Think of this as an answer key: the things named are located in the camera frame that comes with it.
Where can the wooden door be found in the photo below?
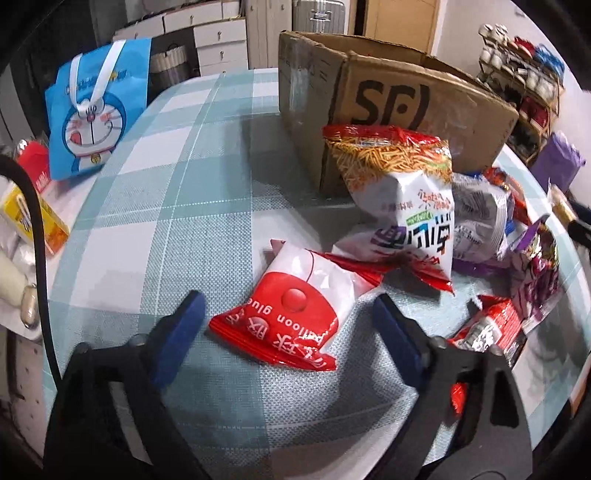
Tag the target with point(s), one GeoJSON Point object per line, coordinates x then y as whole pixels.
{"type": "Point", "coordinates": [401, 18]}

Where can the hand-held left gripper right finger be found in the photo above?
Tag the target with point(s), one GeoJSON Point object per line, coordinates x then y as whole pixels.
{"type": "Point", "coordinates": [398, 339]}

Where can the white drawer cabinet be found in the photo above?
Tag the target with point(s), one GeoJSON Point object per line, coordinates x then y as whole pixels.
{"type": "Point", "coordinates": [221, 41]}

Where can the purple bag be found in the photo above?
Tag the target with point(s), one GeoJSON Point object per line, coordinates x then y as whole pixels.
{"type": "Point", "coordinates": [561, 159]}

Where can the gold wrapped snack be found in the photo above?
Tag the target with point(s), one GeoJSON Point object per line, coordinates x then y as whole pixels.
{"type": "Point", "coordinates": [561, 207]}

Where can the red printed snack packet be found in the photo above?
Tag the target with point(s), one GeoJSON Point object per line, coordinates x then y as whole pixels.
{"type": "Point", "coordinates": [489, 323]}

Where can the yellow box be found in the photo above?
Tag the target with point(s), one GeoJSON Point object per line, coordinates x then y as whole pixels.
{"type": "Point", "coordinates": [51, 226]}

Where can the purple snack packet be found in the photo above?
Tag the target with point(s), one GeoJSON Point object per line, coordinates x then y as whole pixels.
{"type": "Point", "coordinates": [535, 277]}

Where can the red and white snack packet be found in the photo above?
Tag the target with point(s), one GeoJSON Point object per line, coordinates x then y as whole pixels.
{"type": "Point", "coordinates": [295, 300]}

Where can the red foil snack packet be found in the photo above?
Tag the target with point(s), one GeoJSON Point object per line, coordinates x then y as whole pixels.
{"type": "Point", "coordinates": [503, 181]}

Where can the woven basket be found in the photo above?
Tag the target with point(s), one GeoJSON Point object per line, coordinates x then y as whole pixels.
{"type": "Point", "coordinates": [168, 64]}

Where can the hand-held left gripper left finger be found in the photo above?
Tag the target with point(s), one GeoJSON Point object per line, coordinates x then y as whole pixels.
{"type": "Point", "coordinates": [181, 339]}

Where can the white grey-printed snack packet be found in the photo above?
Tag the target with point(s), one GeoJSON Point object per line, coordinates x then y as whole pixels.
{"type": "Point", "coordinates": [475, 212]}

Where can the noodle print snack packet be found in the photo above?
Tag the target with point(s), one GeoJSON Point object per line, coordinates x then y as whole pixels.
{"type": "Point", "coordinates": [397, 194]}

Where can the beige ribbed suitcase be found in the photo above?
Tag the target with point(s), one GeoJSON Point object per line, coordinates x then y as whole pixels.
{"type": "Point", "coordinates": [268, 27]}

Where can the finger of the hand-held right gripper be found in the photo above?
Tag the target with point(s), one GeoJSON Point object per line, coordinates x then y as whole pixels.
{"type": "Point", "coordinates": [581, 233]}

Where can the brown cardboard box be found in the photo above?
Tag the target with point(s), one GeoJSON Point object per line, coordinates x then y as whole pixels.
{"type": "Point", "coordinates": [318, 92]}

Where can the blue cartoon gift bag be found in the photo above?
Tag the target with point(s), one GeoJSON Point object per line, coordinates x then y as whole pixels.
{"type": "Point", "coordinates": [106, 92]}

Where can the grey suitcase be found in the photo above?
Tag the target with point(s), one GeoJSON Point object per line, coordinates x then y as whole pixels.
{"type": "Point", "coordinates": [318, 14]}

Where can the checked tablecloth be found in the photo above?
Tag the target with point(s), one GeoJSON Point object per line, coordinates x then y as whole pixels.
{"type": "Point", "coordinates": [184, 207]}

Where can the shoe rack with shoes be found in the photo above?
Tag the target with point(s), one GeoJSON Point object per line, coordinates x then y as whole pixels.
{"type": "Point", "coordinates": [521, 78]}

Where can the white bottle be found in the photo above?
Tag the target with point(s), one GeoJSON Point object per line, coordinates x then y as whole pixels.
{"type": "Point", "coordinates": [11, 277]}

